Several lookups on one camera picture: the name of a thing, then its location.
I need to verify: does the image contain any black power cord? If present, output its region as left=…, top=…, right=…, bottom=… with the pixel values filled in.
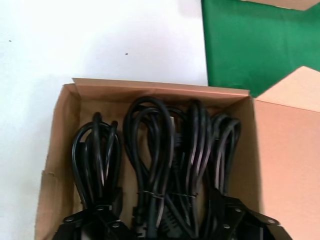
left=172, top=99, right=214, bottom=240
left=124, top=96, right=193, bottom=240
left=208, top=113, right=243, bottom=201
left=71, top=111, right=124, bottom=211

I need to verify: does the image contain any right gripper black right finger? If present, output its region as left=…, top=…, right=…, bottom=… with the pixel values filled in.
left=208, top=187, right=292, bottom=240

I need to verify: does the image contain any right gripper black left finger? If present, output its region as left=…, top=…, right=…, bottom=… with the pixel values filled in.
left=56, top=204, right=131, bottom=240

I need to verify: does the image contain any green table cloth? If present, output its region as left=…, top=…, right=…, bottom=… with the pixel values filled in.
left=201, top=0, right=313, bottom=99

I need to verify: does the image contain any brown cardboard box, holed flap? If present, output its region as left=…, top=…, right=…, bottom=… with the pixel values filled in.
left=241, top=0, right=320, bottom=12

